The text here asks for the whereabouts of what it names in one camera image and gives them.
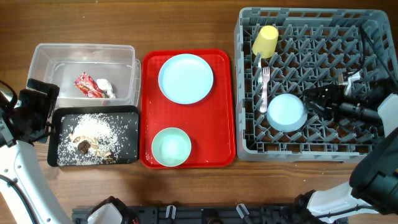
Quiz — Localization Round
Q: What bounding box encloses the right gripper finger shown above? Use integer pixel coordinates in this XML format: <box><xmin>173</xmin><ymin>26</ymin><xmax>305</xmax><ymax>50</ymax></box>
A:
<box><xmin>306</xmin><ymin>101</ymin><xmax>338</xmax><ymax>120</ymax></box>
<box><xmin>303</xmin><ymin>84</ymin><xmax>342</xmax><ymax>101</ymax></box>

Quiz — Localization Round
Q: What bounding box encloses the light blue small bowl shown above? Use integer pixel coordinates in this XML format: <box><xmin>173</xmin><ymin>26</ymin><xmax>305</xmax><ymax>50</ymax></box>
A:
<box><xmin>266</xmin><ymin>93</ymin><xmax>308</xmax><ymax>133</ymax></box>

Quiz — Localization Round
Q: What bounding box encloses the red snack wrapper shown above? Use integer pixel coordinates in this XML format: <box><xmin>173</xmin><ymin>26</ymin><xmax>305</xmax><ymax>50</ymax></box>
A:
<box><xmin>74</xmin><ymin>72</ymin><xmax>106</xmax><ymax>98</ymax></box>

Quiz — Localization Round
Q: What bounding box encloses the white plastic fork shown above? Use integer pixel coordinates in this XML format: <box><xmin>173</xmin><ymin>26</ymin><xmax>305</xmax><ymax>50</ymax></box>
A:
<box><xmin>260</xmin><ymin>67</ymin><xmax>271</xmax><ymax>113</ymax></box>

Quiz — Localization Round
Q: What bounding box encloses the white plastic spoon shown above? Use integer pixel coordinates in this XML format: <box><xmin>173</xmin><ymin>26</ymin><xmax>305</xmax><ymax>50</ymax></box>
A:
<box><xmin>257</xmin><ymin>59</ymin><xmax>263</xmax><ymax>83</ymax></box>

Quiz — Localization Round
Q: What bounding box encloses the white tissue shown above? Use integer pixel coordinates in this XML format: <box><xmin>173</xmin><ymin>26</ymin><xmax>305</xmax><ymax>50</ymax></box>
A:
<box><xmin>96</xmin><ymin>78</ymin><xmax>116</xmax><ymax>98</ymax></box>

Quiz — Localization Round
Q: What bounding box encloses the yellow plastic cup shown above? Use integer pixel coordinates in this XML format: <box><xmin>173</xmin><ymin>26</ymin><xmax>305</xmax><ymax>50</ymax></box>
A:
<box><xmin>252</xmin><ymin>26</ymin><xmax>279</xmax><ymax>58</ymax></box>

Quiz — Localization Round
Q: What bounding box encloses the green bowl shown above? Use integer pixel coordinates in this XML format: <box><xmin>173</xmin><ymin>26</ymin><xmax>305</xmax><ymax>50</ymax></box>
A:
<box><xmin>151</xmin><ymin>128</ymin><xmax>192</xmax><ymax>167</ymax></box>

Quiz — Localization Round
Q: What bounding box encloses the light blue plate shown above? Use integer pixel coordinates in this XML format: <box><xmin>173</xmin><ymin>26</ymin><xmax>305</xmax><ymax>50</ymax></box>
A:
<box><xmin>158</xmin><ymin>54</ymin><xmax>214</xmax><ymax>105</ymax></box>

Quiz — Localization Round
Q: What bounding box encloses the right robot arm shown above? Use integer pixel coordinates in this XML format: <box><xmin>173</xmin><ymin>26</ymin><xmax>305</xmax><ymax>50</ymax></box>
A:
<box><xmin>289</xmin><ymin>87</ymin><xmax>397</xmax><ymax>223</ymax></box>

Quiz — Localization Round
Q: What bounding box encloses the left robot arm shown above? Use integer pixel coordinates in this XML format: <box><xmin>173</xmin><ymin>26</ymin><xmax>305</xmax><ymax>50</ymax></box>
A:
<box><xmin>1</xmin><ymin>78</ymin><xmax>73</xmax><ymax>223</ymax></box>

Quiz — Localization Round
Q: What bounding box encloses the grey dishwasher rack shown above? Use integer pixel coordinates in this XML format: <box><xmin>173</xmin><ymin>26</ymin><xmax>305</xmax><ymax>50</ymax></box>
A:
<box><xmin>234</xmin><ymin>7</ymin><xmax>397</xmax><ymax>163</ymax></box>

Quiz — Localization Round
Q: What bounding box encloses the black tray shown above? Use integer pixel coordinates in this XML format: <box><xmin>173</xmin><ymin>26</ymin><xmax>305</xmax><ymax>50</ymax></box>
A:
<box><xmin>47</xmin><ymin>105</ymin><xmax>140</xmax><ymax>167</ymax></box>

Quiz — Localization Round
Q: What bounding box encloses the clear plastic bin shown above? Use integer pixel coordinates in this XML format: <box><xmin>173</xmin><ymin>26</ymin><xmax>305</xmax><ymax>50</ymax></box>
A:
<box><xmin>28</xmin><ymin>44</ymin><xmax>141</xmax><ymax>108</ymax></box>

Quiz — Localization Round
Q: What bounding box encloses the food scraps and rice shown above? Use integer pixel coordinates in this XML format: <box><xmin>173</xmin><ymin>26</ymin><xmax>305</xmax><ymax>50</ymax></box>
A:
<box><xmin>57</xmin><ymin>112</ymin><xmax>139</xmax><ymax>166</ymax></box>

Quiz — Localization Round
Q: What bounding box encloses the red serving tray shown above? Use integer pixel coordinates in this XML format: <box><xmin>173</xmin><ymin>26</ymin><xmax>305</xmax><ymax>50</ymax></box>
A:
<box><xmin>139</xmin><ymin>49</ymin><xmax>236</xmax><ymax>169</ymax></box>

